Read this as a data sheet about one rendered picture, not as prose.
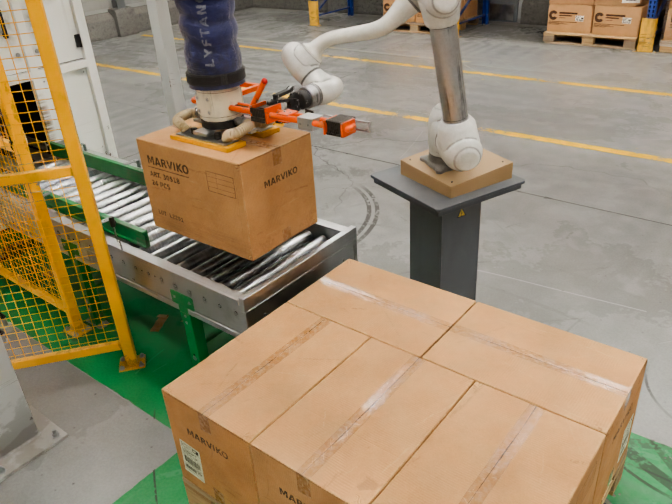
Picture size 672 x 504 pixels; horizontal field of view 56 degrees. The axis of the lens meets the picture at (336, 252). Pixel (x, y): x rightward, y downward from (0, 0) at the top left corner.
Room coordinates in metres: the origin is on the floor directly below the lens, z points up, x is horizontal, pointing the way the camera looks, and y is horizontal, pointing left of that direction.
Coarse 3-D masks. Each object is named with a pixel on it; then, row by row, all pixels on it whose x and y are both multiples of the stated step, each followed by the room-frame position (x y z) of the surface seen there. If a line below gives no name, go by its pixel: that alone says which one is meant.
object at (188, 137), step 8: (192, 128) 2.43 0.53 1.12; (176, 136) 2.44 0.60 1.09; (184, 136) 2.43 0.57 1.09; (192, 136) 2.40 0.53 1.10; (200, 136) 2.40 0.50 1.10; (216, 136) 2.33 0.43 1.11; (192, 144) 2.38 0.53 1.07; (200, 144) 2.34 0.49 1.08; (208, 144) 2.31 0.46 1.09; (216, 144) 2.30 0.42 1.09; (224, 144) 2.28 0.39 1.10; (232, 144) 2.29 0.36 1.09; (240, 144) 2.30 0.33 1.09; (224, 152) 2.26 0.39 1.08
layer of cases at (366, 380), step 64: (320, 320) 1.89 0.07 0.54; (384, 320) 1.86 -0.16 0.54; (448, 320) 1.84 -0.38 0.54; (512, 320) 1.81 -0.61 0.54; (192, 384) 1.58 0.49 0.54; (256, 384) 1.56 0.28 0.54; (320, 384) 1.54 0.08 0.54; (384, 384) 1.52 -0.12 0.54; (448, 384) 1.50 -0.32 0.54; (512, 384) 1.48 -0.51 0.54; (576, 384) 1.46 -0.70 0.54; (640, 384) 1.54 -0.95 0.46; (192, 448) 1.50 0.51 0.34; (256, 448) 1.29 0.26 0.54; (320, 448) 1.27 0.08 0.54; (384, 448) 1.26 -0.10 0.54; (448, 448) 1.24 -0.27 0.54; (512, 448) 1.23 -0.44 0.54; (576, 448) 1.21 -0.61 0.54
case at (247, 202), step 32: (288, 128) 2.50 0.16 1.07; (160, 160) 2.42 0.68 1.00; (192, 160) 2.29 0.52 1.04; (224, 160) 2.18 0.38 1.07; (256, 160) 2.19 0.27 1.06; (288, 160) 2.32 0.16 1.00; (160, 192) 2.45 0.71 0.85; (192, 192) 2.31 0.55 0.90; (224, 192) 2.19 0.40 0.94; (256, 192) 2.17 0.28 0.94; (288, 192) 2.31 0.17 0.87; (160, 224) 2.48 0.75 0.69; (192, 224) 2.33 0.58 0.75; (224, 224) 2.21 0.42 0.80; (256, 224) 2.16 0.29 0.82; (288, 224) 2.29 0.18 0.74; (256, 256) 2.14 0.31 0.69
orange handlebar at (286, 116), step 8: (248, 88) 2.63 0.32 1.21; (256, 88) 2.66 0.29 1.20; (240, 104) 2.41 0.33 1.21; (248, 104) 2.39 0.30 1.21; (248, 112) 2.32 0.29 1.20; (272, 112) 2.26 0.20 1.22; (280, 112) 2.23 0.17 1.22; (288, 112) 2.23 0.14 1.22; (296, 112) 2.23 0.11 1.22; (280, 120) 2.22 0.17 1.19; (288, 120) 2.19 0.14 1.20; (296, 120) 2.17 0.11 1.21; (320, 120) 2.15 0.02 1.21; (352, 128) 2.03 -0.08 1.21
